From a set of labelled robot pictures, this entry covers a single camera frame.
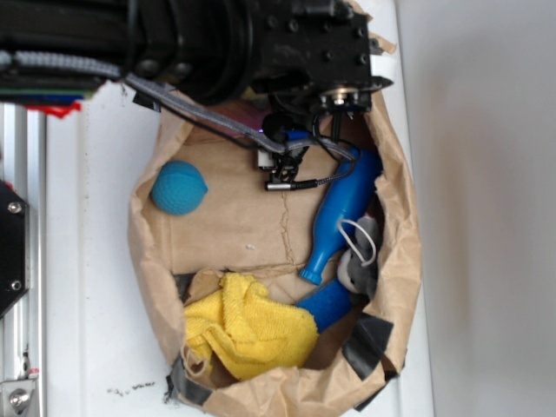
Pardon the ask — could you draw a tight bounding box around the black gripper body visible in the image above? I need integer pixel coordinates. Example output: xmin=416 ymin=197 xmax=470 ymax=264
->
xmin=250 ymin=1 xmax=394 ymax=114

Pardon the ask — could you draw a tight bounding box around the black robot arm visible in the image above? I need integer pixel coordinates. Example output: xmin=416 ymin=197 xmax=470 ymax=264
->
xmin=1 ymin=1 xmax=393 ymax=114

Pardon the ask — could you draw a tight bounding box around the blue plastic bowling pin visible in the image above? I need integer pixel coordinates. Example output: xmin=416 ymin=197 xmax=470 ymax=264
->
xmin=300 ymin=148 xmax=382 ymax=285

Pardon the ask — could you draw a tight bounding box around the blue rubber ball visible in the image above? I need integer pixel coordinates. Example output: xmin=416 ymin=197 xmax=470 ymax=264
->
xmin=150 ymin=161 xmax=209 ymax=215

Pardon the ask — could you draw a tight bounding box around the brown paper bag basket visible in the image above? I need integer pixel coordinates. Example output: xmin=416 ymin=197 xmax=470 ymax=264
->
xmin=129 ymin=83 xmax=422 ymax=416

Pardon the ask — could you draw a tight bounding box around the grey plush mouse toy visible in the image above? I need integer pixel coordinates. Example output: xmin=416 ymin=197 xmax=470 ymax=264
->
xmin=337 ymin=215 xmax=382 ymax=300

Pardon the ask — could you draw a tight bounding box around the blue foam cylinder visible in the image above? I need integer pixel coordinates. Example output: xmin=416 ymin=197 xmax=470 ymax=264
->
xmin=295 ymin=279 xmax=351 ymax=334

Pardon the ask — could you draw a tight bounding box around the yellow terry cloth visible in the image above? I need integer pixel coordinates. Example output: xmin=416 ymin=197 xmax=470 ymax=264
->
xmin=184 ymin=273 xmax=319 ymax=381

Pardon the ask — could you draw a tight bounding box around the white plastic tray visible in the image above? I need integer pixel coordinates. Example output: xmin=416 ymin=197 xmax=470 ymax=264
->
xmin=45 ymin=0 xmax=436 ymax=417

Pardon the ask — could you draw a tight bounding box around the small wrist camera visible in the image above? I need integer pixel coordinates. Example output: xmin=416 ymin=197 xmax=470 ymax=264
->
xmin=257 ymin=147 xmax=316 ymax=191

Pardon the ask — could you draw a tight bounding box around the aluminium frame rail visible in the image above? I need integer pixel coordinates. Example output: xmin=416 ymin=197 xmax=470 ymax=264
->
xmin=1 ymin=104 xmax=46 ymax=416

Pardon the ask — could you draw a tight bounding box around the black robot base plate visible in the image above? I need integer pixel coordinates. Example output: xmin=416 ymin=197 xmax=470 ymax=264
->
xmin=0 ymin=180 xmax=30 ymax=319

